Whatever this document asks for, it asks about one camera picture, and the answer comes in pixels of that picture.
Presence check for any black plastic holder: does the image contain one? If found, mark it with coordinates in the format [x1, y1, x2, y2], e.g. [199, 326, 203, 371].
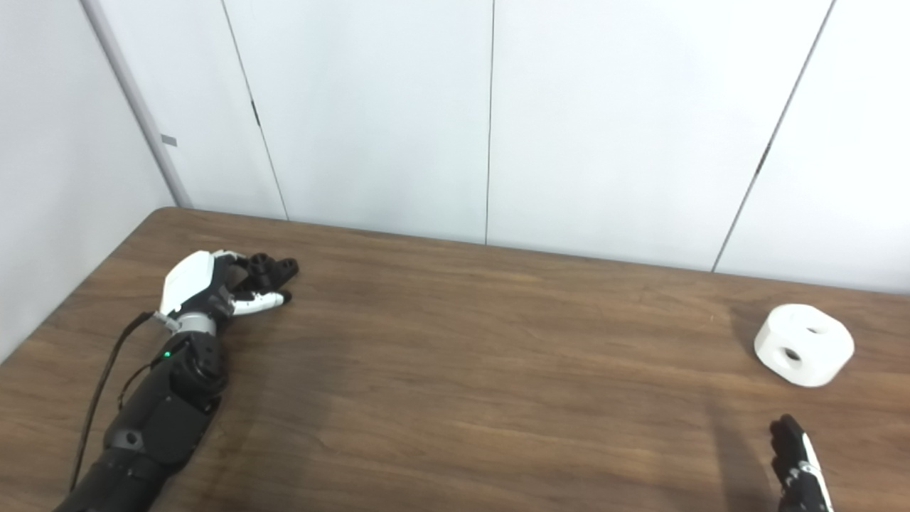
[245, 252, 299, 292]

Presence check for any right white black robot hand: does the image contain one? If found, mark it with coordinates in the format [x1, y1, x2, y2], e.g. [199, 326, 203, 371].
[769, 415, 834, 512]

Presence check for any round white plastic piece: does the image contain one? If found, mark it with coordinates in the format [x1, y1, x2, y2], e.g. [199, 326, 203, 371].
[754, 304, 855, 388]

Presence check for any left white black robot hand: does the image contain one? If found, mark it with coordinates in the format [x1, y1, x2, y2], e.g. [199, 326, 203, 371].
[158, 250, 292, 335]

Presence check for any grey wall corner post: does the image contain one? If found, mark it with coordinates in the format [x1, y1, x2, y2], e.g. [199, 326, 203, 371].
[80, 0, 194, 209]

